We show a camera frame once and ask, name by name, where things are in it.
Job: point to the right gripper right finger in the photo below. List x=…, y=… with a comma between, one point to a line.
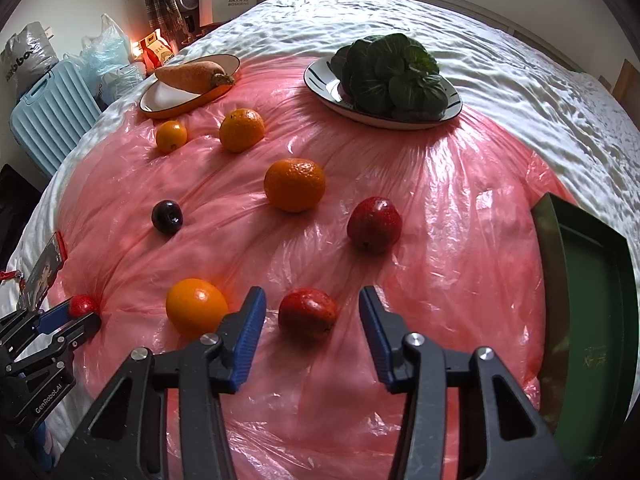
x=501, y=435

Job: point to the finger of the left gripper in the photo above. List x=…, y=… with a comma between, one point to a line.
x=20, y=332
x=54, y=319

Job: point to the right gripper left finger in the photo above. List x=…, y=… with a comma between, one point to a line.
x=124, y=433

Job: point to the small red tomato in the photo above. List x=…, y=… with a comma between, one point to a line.
x=81, y=305

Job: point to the smooth orange front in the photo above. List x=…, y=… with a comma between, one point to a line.
x=195, y=307

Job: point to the dark purple plum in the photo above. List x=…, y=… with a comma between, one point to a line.
x=167, y=217

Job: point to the red apple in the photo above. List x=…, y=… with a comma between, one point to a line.
x=375, y=225
x=307, y=314

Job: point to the small orange mandarin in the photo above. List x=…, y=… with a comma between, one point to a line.
x=170, y=136

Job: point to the pink plastic sheet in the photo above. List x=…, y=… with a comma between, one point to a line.
x=465, y=272

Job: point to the green rectangular tray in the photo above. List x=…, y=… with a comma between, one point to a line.
x=591, y=332

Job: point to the light blue suitcase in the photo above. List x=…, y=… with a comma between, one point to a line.
x=50, y=119

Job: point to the orange oval dish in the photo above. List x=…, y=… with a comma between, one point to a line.
x=161, y=101

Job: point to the grey printed bag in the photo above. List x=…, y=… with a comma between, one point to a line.
x=26, y=58

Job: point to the clear blue plastic bag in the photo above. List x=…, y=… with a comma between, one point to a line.
x=105, y=63

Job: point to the orange snack packet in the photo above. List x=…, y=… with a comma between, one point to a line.
x=156, y=50

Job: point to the white bed sheet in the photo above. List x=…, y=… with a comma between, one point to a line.
x=568, y=119

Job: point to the black white striped plate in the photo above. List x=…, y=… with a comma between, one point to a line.
x=322, y=82

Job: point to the green leafy vegetable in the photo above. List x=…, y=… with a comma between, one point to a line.
x=392, y=77

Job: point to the photo card red frame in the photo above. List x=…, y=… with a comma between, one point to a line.
x=43, y=275

